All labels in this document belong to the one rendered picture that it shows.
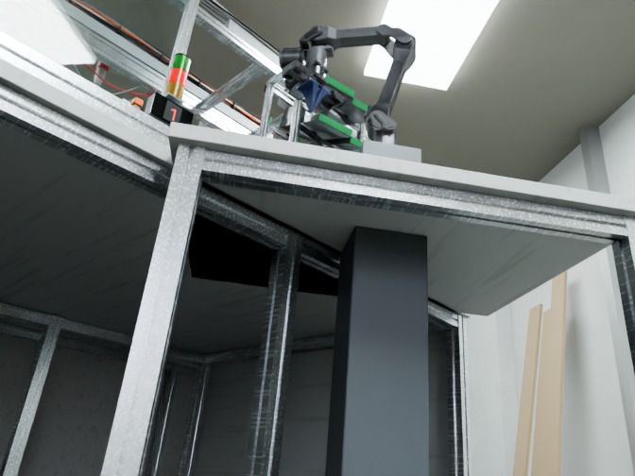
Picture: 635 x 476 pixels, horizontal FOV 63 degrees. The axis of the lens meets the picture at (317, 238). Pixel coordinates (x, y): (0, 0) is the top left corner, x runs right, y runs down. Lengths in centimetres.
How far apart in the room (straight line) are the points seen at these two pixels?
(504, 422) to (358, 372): 411
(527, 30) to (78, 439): 339
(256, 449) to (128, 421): 33
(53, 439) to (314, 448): 123
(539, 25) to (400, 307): 288
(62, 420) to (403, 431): 195
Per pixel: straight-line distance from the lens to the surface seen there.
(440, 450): 168
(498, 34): 372
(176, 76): 157
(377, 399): 100
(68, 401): 271
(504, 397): 510
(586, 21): 379
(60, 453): 271
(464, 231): 112
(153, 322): 80
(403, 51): 147
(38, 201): 127
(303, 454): 203
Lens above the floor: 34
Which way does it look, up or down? 25 degrees up
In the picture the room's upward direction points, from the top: 5 degrees clockwise
